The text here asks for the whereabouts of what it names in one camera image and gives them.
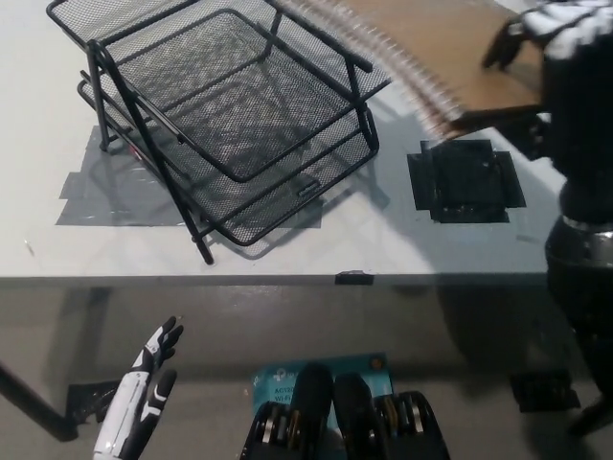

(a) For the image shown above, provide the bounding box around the teal router box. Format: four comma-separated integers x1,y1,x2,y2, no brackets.
251,353,395,432

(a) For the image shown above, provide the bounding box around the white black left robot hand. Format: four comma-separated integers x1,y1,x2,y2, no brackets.
91,315,186,460

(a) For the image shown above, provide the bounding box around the grey tape patch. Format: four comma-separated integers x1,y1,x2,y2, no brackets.
55,125,323,229

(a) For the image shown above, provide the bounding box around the black table leg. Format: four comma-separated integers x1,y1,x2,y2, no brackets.
0,363,80,442

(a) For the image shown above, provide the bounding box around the small black tape strip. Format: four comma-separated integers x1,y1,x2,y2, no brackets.
334,270,375,287

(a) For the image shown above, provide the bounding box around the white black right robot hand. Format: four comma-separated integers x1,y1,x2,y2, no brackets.
481,0,613,226

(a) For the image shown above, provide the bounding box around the brown spiral notebook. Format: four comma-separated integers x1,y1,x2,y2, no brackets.
282,0,550,141

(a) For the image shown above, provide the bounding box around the black mesh file tray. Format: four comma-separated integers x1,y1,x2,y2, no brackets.
46,0,392,265

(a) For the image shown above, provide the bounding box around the black notebook stand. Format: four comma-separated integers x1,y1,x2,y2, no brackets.
406,138,528,224

